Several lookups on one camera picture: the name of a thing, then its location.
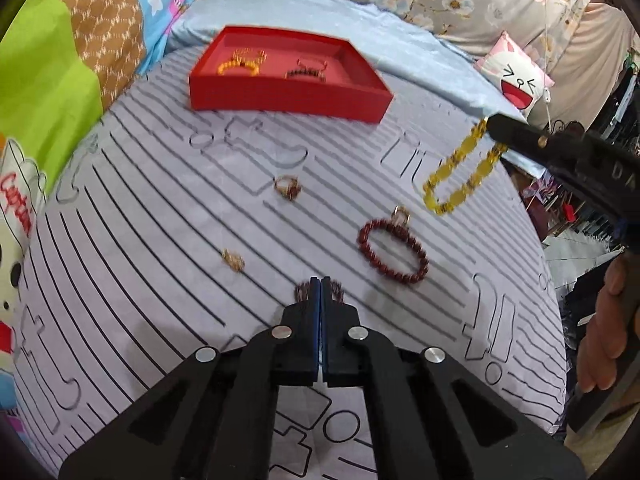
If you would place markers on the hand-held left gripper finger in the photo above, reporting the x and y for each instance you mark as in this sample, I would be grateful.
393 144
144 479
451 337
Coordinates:
315 340
325 340

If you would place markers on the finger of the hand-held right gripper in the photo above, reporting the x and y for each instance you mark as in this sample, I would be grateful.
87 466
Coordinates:
525 135

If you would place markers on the red jewelry box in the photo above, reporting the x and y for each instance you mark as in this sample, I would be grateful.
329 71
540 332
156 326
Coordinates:
280 100

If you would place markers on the person's right hand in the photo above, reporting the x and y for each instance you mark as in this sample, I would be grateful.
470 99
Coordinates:
605 330

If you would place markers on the pink cat face pillow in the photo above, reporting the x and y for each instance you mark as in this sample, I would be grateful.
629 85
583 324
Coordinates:
515 75

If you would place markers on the light blue blanket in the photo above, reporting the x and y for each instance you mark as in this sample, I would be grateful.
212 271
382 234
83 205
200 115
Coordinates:
410 55

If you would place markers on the grey striped bed sheet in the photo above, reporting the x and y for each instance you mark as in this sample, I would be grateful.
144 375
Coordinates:
150 210

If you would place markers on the colourful cartoon monkey blanket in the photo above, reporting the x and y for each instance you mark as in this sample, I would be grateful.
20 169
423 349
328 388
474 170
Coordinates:
60 60

